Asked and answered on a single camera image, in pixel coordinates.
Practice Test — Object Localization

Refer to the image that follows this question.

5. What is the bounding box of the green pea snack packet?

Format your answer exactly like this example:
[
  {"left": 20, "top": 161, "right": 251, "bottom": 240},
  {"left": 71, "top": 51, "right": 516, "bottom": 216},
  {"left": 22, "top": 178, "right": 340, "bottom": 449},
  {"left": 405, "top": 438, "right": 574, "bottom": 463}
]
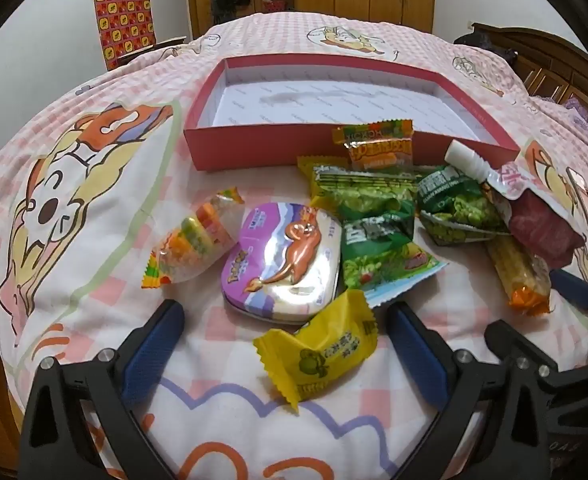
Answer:
[
  {"left": 341, "top": 215, "right": 449, "bottom": 307},
  {"left": 314, "top": 162, "right": 425, "bottom": 222},
  {"left": 416, "top": 165, "right": 510, "bottom": 247}
]

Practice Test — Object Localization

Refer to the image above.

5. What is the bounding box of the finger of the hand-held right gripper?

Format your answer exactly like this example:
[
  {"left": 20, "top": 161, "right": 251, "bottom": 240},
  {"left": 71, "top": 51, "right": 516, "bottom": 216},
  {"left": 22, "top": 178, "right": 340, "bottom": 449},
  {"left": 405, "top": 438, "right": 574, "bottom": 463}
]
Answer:
[
  {"left": 484, "top": 319, "right": 588, "bottom": 401},
  {"left": 548, "top": 268, "right": 588, "bottom": 321}
]

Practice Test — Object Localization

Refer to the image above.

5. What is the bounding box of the pink checked printed blanket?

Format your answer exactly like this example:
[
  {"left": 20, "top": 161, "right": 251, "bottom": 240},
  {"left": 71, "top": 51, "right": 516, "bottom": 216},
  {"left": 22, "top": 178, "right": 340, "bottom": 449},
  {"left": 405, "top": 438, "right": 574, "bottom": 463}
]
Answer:
[{"left": 0, "top": 7, "right": 588, "bottom": 480}]

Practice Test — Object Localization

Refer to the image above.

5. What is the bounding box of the yellow green snack packet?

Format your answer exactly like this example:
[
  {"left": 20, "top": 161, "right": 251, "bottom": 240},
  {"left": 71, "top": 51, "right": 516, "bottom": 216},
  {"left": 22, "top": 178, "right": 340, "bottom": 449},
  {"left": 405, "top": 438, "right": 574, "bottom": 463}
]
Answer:
[{"left": 297, "top": 155, "right": 345, "bottom": 202}]

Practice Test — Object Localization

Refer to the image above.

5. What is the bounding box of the yellow candy packet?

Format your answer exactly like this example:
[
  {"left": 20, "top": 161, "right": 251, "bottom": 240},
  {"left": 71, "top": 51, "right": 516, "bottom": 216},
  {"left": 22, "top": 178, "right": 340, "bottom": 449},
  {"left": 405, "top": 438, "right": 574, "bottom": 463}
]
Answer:
[{"left": 253, "top": 289, "right": 379, "bottom": 414}]

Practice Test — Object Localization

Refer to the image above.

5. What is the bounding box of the wooden headboard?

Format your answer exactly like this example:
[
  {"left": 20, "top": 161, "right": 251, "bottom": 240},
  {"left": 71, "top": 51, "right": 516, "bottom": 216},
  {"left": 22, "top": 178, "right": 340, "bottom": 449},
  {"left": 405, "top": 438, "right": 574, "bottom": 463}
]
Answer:
[{"left": 466, "top": 22, "right": 588, "bottom": 126}]

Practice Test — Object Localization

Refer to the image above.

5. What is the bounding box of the red cardboard box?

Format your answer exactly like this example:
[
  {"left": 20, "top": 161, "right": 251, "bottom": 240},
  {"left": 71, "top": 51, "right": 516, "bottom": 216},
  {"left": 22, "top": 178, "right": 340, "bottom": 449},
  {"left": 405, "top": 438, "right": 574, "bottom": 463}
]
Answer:
[{"left": 184, "top": 55, "right": 521, "bottom": 173}]

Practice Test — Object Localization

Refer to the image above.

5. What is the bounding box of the dark cloth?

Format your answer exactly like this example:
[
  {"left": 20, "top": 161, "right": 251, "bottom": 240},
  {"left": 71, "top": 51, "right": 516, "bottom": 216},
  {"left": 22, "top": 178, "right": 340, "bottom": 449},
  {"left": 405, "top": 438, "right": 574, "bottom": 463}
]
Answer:
[{"left": 454, "top": 27, "right": 517, "bottom": 63}]

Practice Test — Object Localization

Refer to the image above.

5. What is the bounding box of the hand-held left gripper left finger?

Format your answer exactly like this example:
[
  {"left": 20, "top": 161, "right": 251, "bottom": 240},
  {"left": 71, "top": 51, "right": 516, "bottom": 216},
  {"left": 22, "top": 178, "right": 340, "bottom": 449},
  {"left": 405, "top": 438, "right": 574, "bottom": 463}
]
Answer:
[{"left": 18, "top": 300, "right": 185, "bottom": 480}]

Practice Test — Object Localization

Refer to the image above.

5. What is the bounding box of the wooden stool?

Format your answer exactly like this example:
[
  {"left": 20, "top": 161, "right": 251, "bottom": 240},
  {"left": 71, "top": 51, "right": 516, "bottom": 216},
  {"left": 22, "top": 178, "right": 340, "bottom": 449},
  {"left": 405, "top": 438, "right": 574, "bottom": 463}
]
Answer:
[{"left": 116, "top": 36, "right": 189, "bottom": 68}]

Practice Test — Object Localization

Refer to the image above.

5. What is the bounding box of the pink phone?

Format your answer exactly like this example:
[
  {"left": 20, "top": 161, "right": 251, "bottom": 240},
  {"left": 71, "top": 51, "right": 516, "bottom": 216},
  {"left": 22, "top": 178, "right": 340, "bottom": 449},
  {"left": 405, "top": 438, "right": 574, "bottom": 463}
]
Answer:
[{"left": 566, "top": 166, "right": 588, "bottom": 247}]

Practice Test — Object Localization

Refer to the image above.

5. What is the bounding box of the orange foil snack packet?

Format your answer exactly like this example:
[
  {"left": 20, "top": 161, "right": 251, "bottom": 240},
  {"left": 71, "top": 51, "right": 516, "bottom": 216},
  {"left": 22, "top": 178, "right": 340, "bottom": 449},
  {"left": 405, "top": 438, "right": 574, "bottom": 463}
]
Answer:
[{"left": 331, "top": 120, "right": 415, "bottom": 171}]

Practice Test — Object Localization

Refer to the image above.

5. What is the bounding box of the clear rainbow candy packet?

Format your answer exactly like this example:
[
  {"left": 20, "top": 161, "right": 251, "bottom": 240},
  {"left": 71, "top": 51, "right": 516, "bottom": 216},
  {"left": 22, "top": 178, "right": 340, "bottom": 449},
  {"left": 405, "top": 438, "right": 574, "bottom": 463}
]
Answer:
[{"left": 141, "top": 187, "right": 245, "bottom": 289}]

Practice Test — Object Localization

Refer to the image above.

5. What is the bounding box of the yellow corn snack bar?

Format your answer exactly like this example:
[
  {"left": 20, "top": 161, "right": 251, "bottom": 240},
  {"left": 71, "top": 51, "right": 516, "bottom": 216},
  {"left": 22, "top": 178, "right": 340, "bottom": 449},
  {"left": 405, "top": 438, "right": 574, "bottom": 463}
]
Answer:
[{"left": 486, "top": 234, "right": 553, "bottom": 317}]

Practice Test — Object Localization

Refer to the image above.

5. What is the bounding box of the pink jelly pouch white cap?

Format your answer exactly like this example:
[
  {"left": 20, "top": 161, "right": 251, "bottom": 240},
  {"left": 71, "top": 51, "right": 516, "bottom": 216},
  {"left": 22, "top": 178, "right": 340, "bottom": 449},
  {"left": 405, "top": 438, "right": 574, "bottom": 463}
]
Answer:
[{"left": 446, "top": 140, "right": 587, "bottom": 269}]

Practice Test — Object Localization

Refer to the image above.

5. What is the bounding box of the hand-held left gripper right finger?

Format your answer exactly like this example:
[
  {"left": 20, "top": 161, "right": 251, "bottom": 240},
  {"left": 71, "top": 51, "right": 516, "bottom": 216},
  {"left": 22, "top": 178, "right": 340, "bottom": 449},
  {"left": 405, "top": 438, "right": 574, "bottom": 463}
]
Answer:
[{"left": 385, "top": 301, "right": 554, "bottom": 480}]

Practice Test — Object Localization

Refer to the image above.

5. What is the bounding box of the purple candy tin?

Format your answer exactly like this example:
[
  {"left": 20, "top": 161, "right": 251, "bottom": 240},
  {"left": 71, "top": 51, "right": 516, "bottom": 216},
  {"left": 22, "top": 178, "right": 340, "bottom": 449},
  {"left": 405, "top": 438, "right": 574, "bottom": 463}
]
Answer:
[{"left": 220, "top": 201, "right": 345, "bottom": 326}]

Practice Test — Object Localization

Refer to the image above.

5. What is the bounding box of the red yellow wall poster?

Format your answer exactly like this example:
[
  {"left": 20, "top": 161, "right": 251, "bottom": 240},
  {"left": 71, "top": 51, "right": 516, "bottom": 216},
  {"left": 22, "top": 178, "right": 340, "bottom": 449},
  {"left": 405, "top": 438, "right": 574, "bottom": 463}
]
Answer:
[{"left": 93, "top": 0, "right": 159, "bottom": 72}]

